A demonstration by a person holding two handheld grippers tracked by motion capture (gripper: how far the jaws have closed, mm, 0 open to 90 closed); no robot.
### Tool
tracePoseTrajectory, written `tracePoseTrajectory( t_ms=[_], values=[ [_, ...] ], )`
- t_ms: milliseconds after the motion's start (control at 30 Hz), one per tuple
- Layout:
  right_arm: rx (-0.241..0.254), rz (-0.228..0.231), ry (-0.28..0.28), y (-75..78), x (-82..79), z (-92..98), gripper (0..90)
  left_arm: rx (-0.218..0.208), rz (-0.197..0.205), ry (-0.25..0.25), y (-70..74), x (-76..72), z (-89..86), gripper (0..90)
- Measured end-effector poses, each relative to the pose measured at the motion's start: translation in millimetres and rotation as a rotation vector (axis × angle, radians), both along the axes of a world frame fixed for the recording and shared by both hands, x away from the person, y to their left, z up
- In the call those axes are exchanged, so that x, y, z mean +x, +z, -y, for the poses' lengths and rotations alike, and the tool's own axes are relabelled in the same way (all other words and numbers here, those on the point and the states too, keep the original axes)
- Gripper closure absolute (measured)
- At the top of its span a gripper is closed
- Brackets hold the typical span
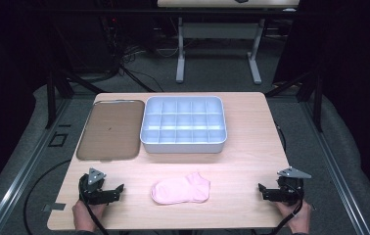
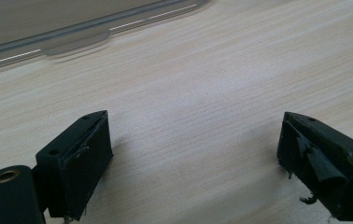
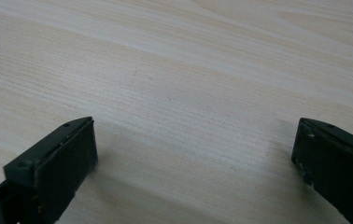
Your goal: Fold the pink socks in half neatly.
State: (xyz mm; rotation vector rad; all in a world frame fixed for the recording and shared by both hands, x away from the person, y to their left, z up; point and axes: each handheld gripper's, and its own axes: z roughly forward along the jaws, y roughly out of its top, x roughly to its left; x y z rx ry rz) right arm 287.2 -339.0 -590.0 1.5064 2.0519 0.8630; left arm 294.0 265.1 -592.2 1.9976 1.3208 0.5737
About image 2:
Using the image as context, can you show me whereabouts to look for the brown translucent flat lid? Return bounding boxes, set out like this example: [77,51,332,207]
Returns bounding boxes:
[0,0,210,75]

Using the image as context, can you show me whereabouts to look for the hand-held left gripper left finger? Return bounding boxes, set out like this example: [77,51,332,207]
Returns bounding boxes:
[35,109,115,222]

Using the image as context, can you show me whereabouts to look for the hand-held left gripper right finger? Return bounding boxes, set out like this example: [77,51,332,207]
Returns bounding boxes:
[276,111,353,222]

